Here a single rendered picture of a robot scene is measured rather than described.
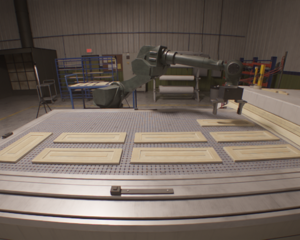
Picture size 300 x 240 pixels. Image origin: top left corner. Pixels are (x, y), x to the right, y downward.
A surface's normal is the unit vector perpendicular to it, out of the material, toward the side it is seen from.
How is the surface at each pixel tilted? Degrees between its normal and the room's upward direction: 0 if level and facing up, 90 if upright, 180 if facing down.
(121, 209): 0
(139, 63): 90
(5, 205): 0
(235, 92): 90
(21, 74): 90
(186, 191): 0
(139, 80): 90
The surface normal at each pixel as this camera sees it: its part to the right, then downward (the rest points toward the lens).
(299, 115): -1.00, 0.00
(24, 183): 0.00, -0.93
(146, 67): -0.55, 0.29
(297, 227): 0.01, 0.36
